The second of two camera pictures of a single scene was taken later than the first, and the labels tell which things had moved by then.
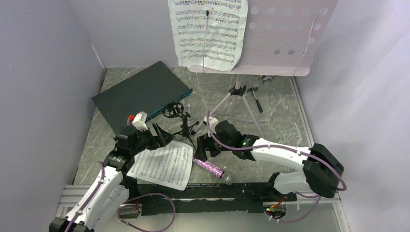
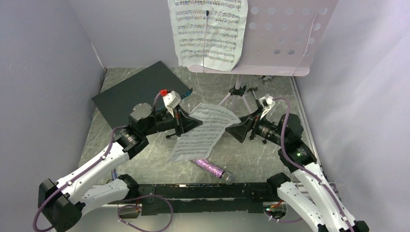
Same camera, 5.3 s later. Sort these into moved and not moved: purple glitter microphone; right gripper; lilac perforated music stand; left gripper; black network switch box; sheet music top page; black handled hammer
Moved: right gripper; left gripper
Not moved: lilac perforated music stand; black network switch box; sheet music top page; purple glitter microphone; black handled hammer
